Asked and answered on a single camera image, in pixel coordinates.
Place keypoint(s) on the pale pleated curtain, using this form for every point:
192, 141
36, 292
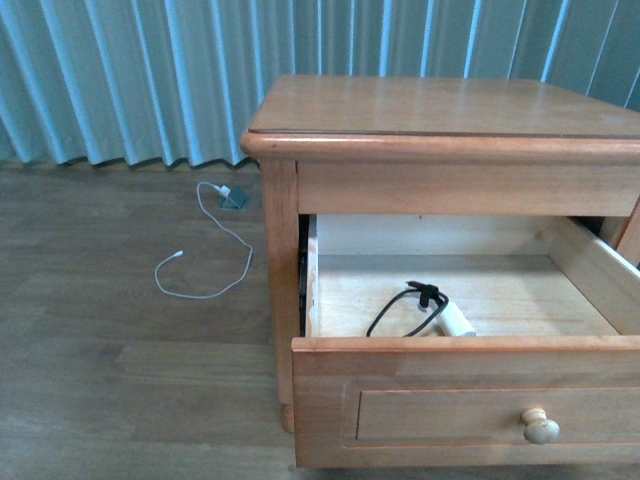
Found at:
180, 80

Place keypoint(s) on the white charger adapter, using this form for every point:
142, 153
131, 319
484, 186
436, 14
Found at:
453, 323

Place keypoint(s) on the wooden drawer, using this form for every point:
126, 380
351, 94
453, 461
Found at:
552, 375

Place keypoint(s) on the floor power socket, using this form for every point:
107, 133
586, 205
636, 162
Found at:
237, 200

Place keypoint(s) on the light wooden nightstand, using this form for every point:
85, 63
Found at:
337, 144

